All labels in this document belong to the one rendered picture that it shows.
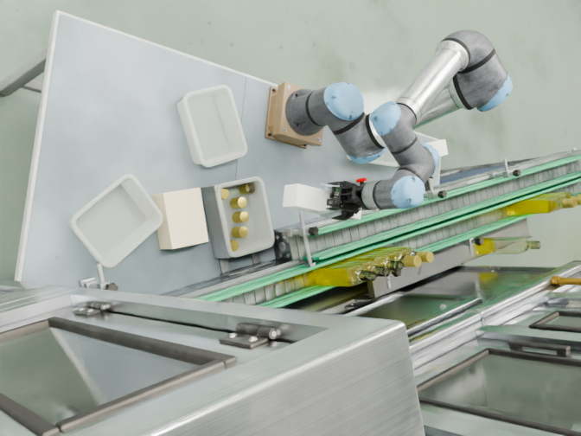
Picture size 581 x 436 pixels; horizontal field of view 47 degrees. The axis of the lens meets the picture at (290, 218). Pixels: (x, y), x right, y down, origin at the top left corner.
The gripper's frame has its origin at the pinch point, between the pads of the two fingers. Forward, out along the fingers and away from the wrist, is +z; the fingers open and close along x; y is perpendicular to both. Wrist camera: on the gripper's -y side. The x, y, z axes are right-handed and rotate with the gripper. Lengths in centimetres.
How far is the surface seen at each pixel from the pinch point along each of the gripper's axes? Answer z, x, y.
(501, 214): 21, -15, -112
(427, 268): 21, 12, -69
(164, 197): 26.7, 3.0, 36.4
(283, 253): 24.9, 13.6, -5.3
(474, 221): 21, -10, -94
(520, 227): 21, -11, -125
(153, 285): 34, 27, 33
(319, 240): 21.2, 8.4, -16.5
